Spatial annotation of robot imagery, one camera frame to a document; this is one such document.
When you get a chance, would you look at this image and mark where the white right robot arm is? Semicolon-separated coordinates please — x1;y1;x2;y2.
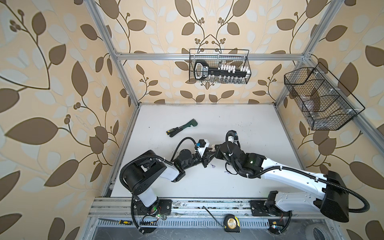
214;131;370;223

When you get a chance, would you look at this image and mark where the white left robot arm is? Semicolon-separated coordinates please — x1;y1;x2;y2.
119;137;216;209

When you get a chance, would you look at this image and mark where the green black rivet tool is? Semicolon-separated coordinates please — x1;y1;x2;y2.
168;119;198;138

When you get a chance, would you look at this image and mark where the black socket set holder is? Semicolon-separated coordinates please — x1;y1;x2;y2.
193;60;251;80

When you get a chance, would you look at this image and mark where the black wire basket with tools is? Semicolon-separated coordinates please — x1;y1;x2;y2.
189;48;252;85

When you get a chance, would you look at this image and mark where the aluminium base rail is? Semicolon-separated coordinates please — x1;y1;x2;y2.
88;198;326;229

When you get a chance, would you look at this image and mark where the aluminium frame post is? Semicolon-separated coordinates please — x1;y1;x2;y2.
85;0;140;109

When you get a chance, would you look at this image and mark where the yellow black tape measure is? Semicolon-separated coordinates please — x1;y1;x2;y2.
224;214;241;233

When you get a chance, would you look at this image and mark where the small yellow handled screwdriver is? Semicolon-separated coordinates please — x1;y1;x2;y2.
98;218;132;226

